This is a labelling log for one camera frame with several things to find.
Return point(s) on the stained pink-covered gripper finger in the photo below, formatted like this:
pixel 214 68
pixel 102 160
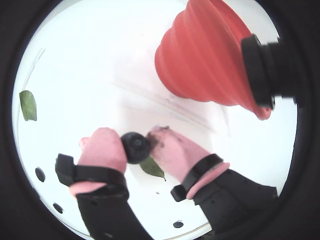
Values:
pixel 175 155

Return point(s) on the pink-covered black gripper finger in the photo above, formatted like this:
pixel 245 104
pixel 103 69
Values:
pixel 102 150

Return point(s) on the red collapsible silicone cup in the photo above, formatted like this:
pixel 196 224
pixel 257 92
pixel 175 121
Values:
pixel 200 50

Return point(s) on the small green leaf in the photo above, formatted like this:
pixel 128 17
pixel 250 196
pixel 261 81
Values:
pixel 152 168

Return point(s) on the white paper sheet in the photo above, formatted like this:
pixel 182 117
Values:
pixel 75 125

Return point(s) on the small dark blueberry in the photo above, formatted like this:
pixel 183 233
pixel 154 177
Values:
pixel 178 224

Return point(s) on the large green leaf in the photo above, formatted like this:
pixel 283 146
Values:
pixel 28 105

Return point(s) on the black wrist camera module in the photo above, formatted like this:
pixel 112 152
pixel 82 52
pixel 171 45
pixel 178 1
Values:
pixel 262 70

